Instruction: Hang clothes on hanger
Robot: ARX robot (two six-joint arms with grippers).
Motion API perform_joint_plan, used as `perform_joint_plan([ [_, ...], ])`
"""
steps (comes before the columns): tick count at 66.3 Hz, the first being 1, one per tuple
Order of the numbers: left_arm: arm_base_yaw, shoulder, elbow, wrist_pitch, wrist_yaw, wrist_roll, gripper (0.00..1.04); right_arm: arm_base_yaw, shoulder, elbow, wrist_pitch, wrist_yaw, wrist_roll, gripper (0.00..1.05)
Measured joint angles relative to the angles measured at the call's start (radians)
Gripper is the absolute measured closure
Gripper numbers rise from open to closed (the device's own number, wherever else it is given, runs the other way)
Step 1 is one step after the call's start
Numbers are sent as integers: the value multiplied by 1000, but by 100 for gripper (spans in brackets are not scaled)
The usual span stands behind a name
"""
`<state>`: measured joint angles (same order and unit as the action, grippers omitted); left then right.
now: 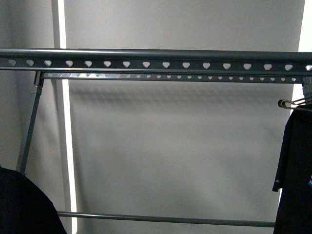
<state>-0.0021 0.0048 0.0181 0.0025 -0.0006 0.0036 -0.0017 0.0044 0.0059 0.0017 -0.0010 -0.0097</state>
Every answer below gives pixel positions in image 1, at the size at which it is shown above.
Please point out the dark grey clothes rack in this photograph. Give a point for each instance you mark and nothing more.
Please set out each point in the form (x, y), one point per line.
(155, 65)

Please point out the black t-shirt on rack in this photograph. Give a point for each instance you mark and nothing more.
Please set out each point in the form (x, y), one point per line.
(294, 175)

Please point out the bronze metal hanger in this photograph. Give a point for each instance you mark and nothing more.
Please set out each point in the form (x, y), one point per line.
(299, 104)

